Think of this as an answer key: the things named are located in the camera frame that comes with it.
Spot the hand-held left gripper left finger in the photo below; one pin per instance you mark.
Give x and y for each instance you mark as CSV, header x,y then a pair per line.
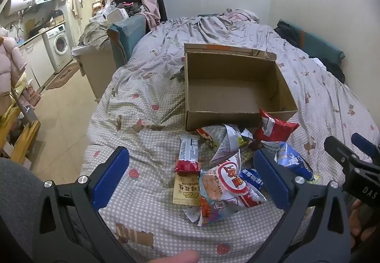
x,y
111,180

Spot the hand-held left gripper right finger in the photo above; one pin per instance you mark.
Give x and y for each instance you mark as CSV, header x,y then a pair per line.
x,y
271,180

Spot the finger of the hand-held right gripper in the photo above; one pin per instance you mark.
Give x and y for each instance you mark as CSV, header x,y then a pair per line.
x,y
366,147
337,148

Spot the small blue snack packet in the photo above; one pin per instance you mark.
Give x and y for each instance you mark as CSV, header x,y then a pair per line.
x,y
251,177

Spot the blue white cookie bag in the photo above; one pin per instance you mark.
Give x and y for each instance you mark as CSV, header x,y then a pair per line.
x,y
292,159

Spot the checkered tan wafer packet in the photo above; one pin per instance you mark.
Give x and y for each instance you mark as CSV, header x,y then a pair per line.
x,y
248,156

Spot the light blue white snack bag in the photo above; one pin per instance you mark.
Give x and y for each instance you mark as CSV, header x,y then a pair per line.
x,y
234,183

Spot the red chip bag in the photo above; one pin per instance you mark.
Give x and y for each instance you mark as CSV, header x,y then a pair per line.
x,y
276,129

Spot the white snack bag red edge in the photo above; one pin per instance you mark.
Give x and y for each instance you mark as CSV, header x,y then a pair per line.
x,y
225,141

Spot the tan snack packet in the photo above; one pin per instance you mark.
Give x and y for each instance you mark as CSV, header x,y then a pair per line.
x,y
184,190

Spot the red white snack bar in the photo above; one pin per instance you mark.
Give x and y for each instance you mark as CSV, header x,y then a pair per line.
x,y
187,159

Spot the small white wrapper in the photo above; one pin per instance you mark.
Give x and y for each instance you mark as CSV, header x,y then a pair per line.
x,y
191,213

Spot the brown cardboard box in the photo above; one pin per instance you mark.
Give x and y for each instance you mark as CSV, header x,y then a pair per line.
x,y
231,85

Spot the person's right hand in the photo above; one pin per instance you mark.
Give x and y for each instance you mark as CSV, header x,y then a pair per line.
x,y
354,218

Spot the person's left hand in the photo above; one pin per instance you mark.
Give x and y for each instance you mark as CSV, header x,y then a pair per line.
x,y
178,257

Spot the black garment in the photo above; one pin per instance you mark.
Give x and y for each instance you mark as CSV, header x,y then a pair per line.
x,y
335,68

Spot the printed checkered blanket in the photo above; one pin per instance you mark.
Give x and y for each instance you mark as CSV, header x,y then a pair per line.
x,y
148,102

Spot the yellow wooden rack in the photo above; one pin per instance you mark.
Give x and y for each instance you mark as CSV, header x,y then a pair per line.
x,y
25,138

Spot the teal cushion orange stripe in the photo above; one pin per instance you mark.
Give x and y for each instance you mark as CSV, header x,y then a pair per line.
x,y
317,43

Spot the beige side cabinet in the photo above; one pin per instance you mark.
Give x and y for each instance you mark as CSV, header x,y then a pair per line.
x,y
95,73

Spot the brown floor rug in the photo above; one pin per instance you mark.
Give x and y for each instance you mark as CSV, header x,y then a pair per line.
x,y
63,76

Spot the dark clothes heap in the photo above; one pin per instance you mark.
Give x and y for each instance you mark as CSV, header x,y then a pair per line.
x,y
286,32

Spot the white kitchen cabinet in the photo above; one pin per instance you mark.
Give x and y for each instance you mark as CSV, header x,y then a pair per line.
x,y
38,61

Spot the white washing machine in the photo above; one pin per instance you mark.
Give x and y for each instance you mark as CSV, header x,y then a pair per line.
x,y
58,46

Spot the teal padded bed board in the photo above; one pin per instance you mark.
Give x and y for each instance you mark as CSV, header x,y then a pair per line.
x,y
127,34

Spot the grey floral cloth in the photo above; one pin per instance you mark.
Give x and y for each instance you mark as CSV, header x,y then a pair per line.
x,y
95,34

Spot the pink puffer jacket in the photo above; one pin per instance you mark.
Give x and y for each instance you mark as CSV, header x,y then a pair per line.
x,y
10,64

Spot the white plastic container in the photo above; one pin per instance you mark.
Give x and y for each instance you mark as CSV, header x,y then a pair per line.
x,y
117,15

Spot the pile of mixed clothes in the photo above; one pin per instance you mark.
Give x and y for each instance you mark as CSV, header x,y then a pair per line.
x,y
127,2

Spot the hanging cream towel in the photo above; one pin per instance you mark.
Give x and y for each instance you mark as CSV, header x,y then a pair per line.
x,y
76,3

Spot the white water heater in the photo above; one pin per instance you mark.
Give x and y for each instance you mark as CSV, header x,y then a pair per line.
x,y
19,3

